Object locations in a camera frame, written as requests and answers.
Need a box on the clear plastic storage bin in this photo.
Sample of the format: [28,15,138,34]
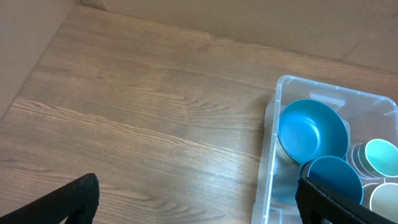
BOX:
[251,75,397,224]

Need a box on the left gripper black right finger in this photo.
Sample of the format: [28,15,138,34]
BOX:
[295,177,395,224]

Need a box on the tall beige cup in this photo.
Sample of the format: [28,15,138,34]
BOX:
[369,182,397,223]
[362,183,379,208]

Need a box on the cream bowl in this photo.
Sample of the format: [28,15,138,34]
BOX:
[276,137,299,166]

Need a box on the blue bowl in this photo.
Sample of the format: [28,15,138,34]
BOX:
[277,99,349,166]

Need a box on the small light blue cup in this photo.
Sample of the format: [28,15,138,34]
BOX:
[345,147,354,166]

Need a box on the small grey cup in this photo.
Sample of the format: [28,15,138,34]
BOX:
[351,144,371,180]

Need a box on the small mint green cup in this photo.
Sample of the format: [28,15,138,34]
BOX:
[358,139,397,178]

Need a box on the tall dark blue cup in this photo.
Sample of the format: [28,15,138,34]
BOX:
[299,156,364,204]

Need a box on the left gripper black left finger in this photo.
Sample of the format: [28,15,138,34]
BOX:
[1,173,100,224]

